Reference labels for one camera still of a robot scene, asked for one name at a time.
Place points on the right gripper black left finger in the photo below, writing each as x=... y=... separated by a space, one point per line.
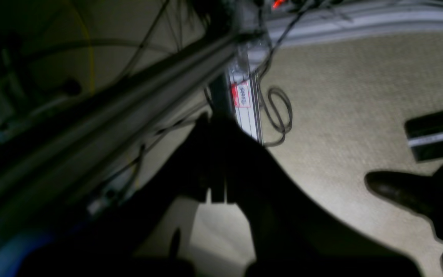
x=104 y=248

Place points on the black grey floor box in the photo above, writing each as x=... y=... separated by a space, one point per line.
x=424 y=136

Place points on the grey aluminium frame rail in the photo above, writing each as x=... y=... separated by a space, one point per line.
x=244 y=89

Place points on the black leather shoe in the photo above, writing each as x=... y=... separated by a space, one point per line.
x=415 y=193

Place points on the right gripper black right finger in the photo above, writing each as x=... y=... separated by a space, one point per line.
x=292 y=235

